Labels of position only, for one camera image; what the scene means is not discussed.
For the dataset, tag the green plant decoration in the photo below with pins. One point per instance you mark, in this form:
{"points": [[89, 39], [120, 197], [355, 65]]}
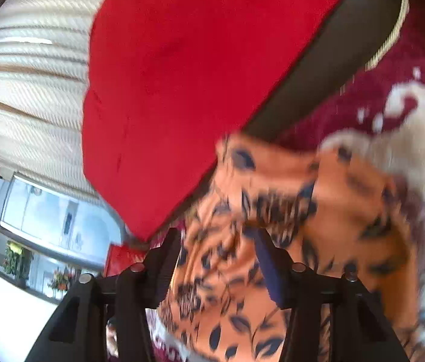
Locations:
{"points": [[16, 260]]}

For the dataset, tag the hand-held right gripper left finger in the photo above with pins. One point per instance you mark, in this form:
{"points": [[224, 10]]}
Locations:
{"points": [[167, 264]]}

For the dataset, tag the beige dotted curtain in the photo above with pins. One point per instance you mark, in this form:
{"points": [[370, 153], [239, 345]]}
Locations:
{"points": [[28, 83]]}

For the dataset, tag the red blanket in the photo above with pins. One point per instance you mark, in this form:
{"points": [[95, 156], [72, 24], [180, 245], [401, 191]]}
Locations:
{"points": [[197, 83]]}

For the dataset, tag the brown leather sofa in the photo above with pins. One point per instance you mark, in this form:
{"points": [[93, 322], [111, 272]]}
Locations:
{"points": [[329, 64]]}

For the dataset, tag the orange flower arrangement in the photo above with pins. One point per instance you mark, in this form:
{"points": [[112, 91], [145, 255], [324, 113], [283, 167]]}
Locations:
{"points": [[61, 279]]}

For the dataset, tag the orange black floral garment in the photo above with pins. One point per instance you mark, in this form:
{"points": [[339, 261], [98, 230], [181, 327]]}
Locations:
{"points": [[348, 215]]}

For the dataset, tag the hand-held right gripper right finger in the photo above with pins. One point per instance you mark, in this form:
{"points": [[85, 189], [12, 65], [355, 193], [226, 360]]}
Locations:
{"points": [[269, 271]]}

